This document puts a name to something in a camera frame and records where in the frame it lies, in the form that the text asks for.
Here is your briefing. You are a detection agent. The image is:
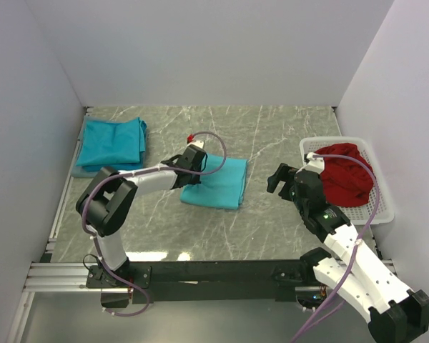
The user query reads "folded blue t-shirt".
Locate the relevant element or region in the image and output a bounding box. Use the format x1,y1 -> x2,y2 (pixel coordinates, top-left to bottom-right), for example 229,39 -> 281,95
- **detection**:
82,162 -> 144,174

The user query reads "red t-shirt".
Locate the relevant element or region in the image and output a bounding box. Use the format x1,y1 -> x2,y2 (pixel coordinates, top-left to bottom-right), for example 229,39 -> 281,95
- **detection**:
315,143 -> 374,207

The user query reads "turquoise t-shirt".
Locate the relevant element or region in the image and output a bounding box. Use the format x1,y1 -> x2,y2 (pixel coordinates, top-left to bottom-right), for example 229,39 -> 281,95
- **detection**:
180,158 -> 247,210

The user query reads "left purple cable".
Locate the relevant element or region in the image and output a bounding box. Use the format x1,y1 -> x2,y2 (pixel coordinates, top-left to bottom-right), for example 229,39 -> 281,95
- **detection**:
81,131 -> 228,318

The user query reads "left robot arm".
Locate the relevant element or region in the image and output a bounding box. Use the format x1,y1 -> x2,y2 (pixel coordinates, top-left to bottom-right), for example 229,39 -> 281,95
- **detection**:
76,141 -> 207,287

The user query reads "folded teal t-shirt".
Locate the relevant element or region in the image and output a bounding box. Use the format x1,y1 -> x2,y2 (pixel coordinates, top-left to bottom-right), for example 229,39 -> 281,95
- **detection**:
75,116 -> 149,168

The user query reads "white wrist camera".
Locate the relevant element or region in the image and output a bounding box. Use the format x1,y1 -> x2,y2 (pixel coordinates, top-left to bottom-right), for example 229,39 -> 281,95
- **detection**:
300,152 -> 325,174
187,134 -> 204,152

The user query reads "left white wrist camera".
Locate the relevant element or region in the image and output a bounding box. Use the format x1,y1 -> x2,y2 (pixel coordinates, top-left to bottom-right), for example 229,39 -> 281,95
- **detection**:
187,134 -> 204,152

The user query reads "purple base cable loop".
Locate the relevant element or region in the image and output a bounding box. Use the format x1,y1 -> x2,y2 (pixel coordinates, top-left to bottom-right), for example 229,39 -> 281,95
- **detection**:
102,282 -> 154,318

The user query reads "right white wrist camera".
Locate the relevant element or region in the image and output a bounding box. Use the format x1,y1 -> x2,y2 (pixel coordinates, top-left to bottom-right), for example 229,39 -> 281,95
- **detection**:
300,152 -> 325,174

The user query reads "white plastic basket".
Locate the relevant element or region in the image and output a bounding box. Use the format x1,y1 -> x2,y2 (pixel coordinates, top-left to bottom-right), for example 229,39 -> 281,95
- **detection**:
299,136 -> 395,225

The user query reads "black base beam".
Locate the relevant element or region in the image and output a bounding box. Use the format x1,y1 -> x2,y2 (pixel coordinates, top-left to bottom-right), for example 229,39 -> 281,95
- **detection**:
86,259 -> 327,309

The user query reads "folded grey t-shirt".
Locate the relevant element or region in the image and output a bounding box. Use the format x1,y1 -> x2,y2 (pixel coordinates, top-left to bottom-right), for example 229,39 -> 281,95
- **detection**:
70,114 -> 151,179

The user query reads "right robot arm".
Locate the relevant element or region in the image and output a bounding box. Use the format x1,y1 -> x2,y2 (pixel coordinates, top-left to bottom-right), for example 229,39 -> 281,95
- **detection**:
267,156 -> 429,342

